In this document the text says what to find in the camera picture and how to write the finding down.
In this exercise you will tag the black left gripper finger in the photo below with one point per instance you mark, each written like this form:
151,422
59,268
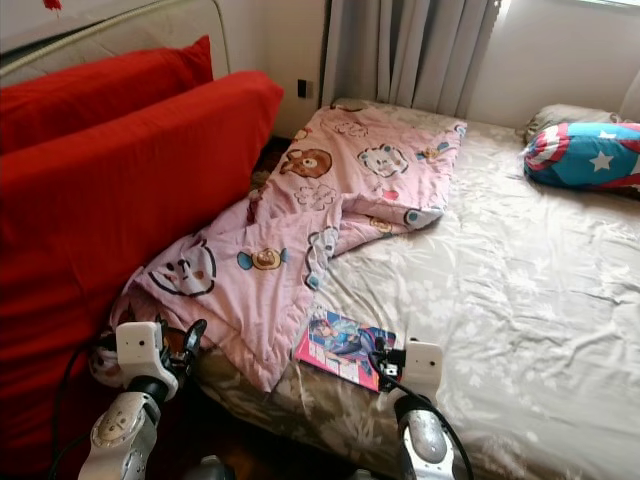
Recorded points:
192,338

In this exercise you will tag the colourful comic book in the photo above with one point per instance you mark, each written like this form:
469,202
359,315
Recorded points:
340,345

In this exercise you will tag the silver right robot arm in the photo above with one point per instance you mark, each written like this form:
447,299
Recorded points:
425,445

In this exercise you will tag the robot left leg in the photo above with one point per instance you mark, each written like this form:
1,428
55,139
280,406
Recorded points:
205,469

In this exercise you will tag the pink cartoon print blanket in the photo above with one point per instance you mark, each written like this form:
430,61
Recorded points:
280,260

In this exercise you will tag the red pillow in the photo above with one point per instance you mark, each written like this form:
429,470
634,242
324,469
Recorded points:
100,230
120,90

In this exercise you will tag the bed with beige floral sheet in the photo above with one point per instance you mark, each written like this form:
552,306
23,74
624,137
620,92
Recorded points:
520,300

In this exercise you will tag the star and stripes bolster pillow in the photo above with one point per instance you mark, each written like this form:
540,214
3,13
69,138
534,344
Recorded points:
585,158

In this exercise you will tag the white headboard with metal rim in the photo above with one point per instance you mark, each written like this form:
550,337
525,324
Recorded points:
180,35

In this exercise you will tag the grey curtain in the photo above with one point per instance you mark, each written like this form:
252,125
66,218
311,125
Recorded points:
410,50

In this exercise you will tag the red hanging ornament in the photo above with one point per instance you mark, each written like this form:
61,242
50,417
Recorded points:
52,4

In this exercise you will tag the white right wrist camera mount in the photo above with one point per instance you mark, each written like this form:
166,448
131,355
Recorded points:
423,362

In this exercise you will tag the dark wall socket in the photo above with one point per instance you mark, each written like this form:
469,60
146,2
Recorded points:
303,88

